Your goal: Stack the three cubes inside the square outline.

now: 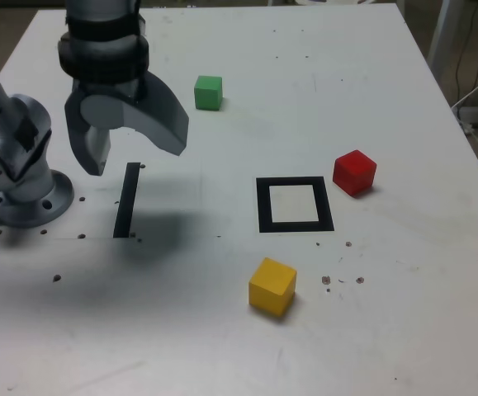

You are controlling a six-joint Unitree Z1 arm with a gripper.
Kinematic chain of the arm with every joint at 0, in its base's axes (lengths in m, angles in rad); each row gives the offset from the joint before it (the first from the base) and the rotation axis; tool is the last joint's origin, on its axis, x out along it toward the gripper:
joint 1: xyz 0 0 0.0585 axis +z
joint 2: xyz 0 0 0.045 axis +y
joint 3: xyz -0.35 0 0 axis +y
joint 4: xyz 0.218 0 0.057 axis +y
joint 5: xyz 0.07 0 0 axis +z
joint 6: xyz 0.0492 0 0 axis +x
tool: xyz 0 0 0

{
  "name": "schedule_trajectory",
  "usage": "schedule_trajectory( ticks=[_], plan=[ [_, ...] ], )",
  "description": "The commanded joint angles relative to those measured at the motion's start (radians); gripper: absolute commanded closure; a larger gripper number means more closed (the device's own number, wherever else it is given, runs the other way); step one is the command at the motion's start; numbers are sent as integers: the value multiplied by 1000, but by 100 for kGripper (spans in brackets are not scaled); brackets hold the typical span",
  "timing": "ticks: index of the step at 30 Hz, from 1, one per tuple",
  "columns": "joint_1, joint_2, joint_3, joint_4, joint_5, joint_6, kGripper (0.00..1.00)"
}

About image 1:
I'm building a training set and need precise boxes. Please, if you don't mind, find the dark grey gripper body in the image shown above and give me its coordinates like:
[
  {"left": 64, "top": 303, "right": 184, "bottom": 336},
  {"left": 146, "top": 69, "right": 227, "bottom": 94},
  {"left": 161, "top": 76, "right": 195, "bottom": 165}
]
[{"left": 72, "top": 78, "right": 146, "bottom": 105}]

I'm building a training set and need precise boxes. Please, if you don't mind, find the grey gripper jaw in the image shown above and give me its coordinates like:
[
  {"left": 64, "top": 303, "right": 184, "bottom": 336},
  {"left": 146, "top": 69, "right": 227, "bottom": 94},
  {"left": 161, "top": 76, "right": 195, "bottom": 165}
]
[
  {"left": 64, "top": 94, "right": 112, "bottom": 177},
  {"left": 79, "top": 70, "right": 191, "bottom": 158}
]

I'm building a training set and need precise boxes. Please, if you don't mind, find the green cube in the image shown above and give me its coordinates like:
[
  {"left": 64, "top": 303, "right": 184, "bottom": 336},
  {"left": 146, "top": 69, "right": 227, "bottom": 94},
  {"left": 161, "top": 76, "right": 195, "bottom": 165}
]
[{"left": 193, "top": 75, "right": 224, "bottom": 111}]

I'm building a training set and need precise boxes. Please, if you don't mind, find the red cube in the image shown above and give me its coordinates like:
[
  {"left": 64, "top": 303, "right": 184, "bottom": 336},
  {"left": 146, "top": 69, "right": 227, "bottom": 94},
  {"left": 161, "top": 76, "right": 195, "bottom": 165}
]
[{"left": 332, "top": 149, "right": 378, "bottom": 197}]

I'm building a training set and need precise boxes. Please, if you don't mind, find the yellow cube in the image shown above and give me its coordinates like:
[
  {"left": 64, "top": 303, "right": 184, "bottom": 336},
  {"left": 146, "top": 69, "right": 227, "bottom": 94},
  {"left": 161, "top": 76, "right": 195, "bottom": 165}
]
[{"left": 248, "top": 257, "right": 298, "bottom": 318}]

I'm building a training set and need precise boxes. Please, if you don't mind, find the black tape square outline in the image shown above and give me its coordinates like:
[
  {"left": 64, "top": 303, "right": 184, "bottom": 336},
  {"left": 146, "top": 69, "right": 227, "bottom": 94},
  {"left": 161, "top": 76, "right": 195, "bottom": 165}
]
[{"left": 255, "top": 176, "right": 335, "bottom": 234}]

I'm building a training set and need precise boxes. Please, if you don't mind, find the black tape strip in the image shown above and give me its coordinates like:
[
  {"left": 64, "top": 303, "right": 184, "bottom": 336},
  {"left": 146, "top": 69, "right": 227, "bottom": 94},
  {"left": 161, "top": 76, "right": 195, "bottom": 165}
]
[{"left": 112, "top": 162, "right": 141, "bottom": 239}]

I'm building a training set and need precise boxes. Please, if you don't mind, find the white frame leg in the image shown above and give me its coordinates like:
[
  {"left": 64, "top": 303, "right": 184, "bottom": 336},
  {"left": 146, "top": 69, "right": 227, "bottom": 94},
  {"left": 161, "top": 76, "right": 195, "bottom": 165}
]
[{"left": 426, "top": 0, "right": 454, "bottom": 75}]

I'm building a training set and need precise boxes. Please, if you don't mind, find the thin black cable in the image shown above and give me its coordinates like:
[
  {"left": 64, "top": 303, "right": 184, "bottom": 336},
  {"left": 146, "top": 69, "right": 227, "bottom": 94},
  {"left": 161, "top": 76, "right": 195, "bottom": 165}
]
[{"left": 454, "top": 0, "right": 478, "bottom": 104}]

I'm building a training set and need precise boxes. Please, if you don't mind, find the white cable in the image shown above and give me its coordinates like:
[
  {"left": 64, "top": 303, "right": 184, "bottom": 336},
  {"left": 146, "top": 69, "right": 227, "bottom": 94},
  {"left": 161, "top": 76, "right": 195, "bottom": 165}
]
[{"left": 451, "top": 59, "right": 478, "bottom": 154}]

